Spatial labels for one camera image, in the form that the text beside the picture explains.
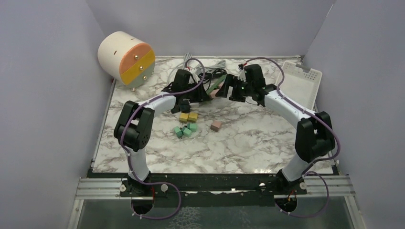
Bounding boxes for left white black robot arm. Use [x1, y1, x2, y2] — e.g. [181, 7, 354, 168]
[114, 69, 205, 196]

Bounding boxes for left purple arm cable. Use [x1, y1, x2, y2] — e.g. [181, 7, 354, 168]
[119, 58, 206, 220]

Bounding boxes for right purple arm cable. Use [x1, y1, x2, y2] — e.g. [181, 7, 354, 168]
[239, 57, 341, 218]

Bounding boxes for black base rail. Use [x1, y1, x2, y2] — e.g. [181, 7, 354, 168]
[87, 172, 334, 208]

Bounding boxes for white plastic basket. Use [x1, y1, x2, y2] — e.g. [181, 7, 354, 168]
[275, 61, 322, 109]

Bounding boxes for green round-socket power strip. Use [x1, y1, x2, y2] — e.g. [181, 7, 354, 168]
[206, 74, 227, 95]

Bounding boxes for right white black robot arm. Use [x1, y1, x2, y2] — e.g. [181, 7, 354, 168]
[215, 64, 336, 194]

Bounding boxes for black power strip blue ports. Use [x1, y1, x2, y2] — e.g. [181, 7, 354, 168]
[179, 101, 191, 113]

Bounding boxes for yellow plug adapter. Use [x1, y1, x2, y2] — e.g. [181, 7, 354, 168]
[188, 112, 198, 123]
[179, 113, 189, 123]

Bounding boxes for pink usb charger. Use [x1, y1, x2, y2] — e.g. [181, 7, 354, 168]
[210, 89, 219, 99]
[210, 120, 222, 132]

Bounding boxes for cream round drawer cabinet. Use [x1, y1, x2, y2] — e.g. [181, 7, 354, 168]
[97, 31, 156, 89]

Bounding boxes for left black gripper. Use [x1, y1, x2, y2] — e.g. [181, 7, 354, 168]
[181, 80, 210, 103]

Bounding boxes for black power strip green ports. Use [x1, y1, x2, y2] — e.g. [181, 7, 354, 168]
[171, 104, 181, 114]

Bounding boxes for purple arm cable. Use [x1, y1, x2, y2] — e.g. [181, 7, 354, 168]
[239, 57, 341, 218]
[119, 58, 206, 220]

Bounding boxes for green plug adapter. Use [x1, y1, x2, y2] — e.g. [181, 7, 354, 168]
[187, 123, 198, 132]
[173, 126, 183, 138]
[182, 127, 192, 137]

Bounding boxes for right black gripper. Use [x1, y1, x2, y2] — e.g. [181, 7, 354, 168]
[215, 74, 253, 103]

